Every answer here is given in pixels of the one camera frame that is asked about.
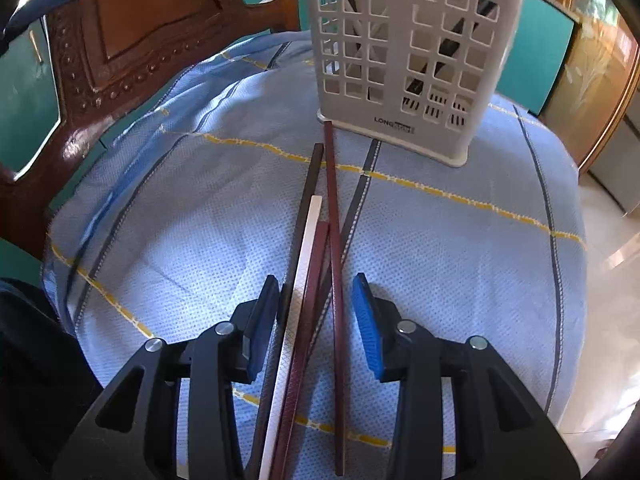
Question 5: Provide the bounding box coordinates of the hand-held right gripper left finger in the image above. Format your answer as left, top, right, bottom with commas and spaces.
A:
52, 275, 282, 480

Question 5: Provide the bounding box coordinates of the carved wooden chair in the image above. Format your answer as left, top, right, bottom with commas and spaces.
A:
0, 0, 302, 261

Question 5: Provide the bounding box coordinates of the silver refrigerator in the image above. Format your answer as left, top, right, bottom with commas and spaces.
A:
587, 110, 640, 217

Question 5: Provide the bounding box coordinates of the white plastic utensil holder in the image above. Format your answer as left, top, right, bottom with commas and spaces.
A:
306, 0, 529, 169

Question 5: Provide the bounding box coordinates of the blue checked cloth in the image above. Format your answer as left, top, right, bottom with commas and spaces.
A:
42, 34, 589, 480

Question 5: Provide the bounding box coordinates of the white chopstick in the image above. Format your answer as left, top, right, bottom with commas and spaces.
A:
257, 196, 324, 480

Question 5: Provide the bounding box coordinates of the black chopstick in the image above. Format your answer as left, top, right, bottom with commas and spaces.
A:
407, 0, 501, 99
307, 141, 383, 351

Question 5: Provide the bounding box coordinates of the dark clothing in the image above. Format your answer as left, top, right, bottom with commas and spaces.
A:
0, 277, 103, 480

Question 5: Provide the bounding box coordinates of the wooden framed glass sliding door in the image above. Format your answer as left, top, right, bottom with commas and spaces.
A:
544, 0, 640, 173

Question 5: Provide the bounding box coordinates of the dark brown chopstick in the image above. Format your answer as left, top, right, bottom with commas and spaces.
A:
245, 143, 326, 480

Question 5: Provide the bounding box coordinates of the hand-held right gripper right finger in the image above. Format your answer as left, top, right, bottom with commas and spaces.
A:
351, 272, 581, 480

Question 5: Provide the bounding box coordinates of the reddish brown chopstick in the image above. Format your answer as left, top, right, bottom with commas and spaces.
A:
272, 221, 332, 480
323, 121, 346, 477

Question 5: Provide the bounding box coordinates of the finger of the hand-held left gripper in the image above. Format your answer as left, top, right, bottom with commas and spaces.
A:
2, 0, 90, 37

